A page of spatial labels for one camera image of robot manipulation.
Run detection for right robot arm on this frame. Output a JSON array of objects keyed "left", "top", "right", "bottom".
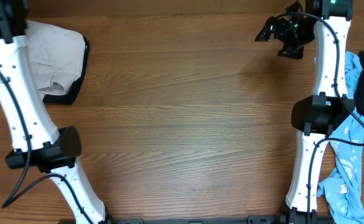
[{"left": 255, "top": 0, "right": 355, "bottom": 224}]

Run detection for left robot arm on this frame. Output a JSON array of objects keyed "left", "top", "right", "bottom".
[{"left": 0, "top": 0, "right": 113, "bottom": 223}]

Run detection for folded beige trousers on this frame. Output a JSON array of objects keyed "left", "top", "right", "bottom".
[{"left": 26, "top": 21, "right": 86, "bottom": 98}]

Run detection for folded black garment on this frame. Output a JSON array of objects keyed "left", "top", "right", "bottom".
[{"left": 43, "top": 36, "right": 90, "bottom": 105}]

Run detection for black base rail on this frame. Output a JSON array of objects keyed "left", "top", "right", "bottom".
[{"left": 106, "top": 214, "right": 335, "bottom": 224}]

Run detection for light blue printed t-shirt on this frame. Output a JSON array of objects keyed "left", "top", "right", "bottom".
[{"left": 317, "top": 52, "right": 364, "bottom": 224}]

